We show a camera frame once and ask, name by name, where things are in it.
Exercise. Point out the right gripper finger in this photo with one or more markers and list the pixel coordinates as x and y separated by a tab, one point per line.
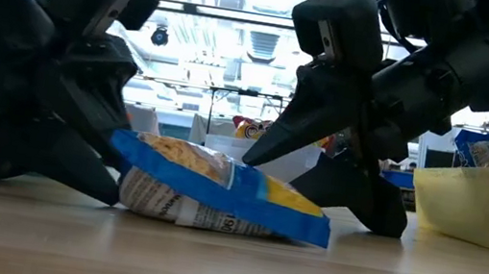
317	104
357	193

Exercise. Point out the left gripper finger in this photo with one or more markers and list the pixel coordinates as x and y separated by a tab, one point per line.
28	153
87	84

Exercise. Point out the blue soy sauce noodle pack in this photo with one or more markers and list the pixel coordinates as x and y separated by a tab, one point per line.
485	149
217	186

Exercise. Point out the blue storage crate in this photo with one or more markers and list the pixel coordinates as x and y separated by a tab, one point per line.
397	179

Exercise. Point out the clear plastic container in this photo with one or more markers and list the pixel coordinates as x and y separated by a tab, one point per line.
299	162

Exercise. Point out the white cloth cover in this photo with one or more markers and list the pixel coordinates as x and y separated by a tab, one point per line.
217	127
145	119

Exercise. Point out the black ceiling spotlight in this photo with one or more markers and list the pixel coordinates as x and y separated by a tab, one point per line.
160	37

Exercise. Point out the yellow translucent plastic container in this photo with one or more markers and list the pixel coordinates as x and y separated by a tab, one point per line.
476	210

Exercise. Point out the silver air duct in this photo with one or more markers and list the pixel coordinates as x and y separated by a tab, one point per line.
263	45

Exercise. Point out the long black ceiling rail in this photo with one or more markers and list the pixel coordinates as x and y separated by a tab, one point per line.
175	82

